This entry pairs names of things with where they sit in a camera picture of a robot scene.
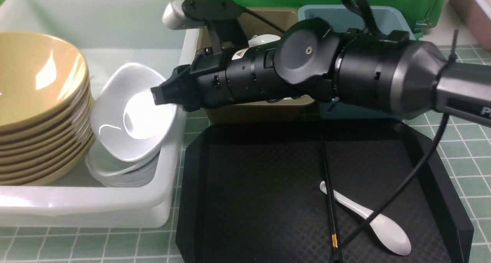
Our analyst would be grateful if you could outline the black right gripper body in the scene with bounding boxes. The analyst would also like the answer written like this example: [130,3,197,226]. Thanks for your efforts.
[165,41,280,112]

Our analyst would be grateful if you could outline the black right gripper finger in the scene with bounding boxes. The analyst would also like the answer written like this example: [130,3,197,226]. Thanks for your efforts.
[150,85,181,105]

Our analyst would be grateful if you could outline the white square side dish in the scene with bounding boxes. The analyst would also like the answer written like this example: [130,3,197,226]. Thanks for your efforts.
[91,62,178,162]

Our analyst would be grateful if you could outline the black chopstick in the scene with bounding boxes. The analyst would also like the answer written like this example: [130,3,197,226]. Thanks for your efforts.
[320,135,344,263]

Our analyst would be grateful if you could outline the white ceramic soup spoon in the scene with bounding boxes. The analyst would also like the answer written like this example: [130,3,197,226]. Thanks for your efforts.
[333,191,412,256]

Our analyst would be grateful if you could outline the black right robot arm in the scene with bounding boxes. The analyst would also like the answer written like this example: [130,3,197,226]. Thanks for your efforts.
[151,17,491,127]

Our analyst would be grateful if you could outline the pile of white spoons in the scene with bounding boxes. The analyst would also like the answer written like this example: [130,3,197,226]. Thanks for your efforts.
[248,34,281,47]

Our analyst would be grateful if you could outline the olive brown spoon bin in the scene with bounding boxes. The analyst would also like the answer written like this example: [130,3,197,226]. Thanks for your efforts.
[205,7,314,124]

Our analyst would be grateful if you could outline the large white plastic bin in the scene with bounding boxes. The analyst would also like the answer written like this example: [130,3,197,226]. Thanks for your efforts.
[1,0,199,228]

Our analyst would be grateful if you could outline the stack of white dishes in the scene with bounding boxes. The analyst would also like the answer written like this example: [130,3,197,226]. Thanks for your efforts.
[85,140,160,187]

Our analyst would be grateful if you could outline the stack of yellow bowls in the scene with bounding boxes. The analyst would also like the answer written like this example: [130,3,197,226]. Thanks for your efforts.
[0,32,95,186]

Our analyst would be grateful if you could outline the blue chopstick bin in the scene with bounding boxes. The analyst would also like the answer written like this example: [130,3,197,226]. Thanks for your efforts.
[298,5,415,120]

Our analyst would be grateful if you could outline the pink plastic bin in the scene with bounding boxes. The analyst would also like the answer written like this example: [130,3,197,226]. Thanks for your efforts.
[449,0,491,51]

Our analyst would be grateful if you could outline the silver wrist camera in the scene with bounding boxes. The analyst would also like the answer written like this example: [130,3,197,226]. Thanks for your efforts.
[162,0,250,56]

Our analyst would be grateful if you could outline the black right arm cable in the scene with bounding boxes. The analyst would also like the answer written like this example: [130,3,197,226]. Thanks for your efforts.
[330,0,459,263]

